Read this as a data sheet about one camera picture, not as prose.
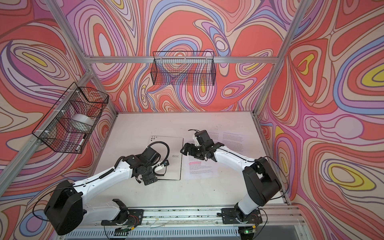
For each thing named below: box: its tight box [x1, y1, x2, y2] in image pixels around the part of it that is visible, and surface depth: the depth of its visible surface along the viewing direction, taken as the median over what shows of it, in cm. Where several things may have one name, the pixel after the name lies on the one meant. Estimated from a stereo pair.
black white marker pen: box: [75, 134, 86, 152], surface depth 73 cm
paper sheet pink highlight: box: [182, 154, 220, 180], surface depth 91 cm
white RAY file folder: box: [148, 135, 184, 181], surface depth 75 cm
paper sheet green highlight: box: [218, 131, 244, 156], surface depth 107 cm
